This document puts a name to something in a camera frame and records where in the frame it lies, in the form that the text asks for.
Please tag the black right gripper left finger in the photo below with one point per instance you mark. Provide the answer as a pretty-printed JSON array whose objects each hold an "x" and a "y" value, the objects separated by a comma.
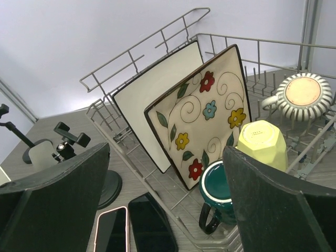
[{"x": 54, "y": 209}]

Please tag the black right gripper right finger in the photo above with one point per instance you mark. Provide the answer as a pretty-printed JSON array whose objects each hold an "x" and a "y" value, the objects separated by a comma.
[{"x": 276, "y": 211}]

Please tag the black round-base phone stand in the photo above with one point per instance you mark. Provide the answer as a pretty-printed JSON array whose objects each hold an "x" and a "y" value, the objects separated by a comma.
[{"x": 113, "y": 182}]

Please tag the phone with pink case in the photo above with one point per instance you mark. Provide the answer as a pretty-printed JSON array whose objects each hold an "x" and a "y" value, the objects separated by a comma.
[{"x": 112, "y": 231}]

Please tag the black phone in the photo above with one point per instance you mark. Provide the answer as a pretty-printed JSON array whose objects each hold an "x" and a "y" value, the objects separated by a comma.
[{"x": 151, "y": 228}]

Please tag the teal green mug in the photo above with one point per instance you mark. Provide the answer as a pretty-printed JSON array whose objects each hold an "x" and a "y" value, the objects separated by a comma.
[{"x": 217, "y": 207}]

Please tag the yellow mug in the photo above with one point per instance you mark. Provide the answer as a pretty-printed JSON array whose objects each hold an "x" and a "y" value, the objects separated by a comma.
[{"x": 265, "y": 143}]

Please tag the striped white mug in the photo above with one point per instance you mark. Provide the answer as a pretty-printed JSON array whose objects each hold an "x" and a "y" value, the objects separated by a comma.
[{"x": 301, "y": 97}]

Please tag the floral square plate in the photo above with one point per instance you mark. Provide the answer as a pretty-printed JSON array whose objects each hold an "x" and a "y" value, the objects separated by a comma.
[{"x": 195, "y": 119}]

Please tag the plain white square plate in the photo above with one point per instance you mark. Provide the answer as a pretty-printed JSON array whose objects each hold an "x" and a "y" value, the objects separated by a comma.
[{"x": 134, "y": 97}]

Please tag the grey wire dish rack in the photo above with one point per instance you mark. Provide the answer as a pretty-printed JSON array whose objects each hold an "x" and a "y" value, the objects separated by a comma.
[{"x": 308, "y": 144}]

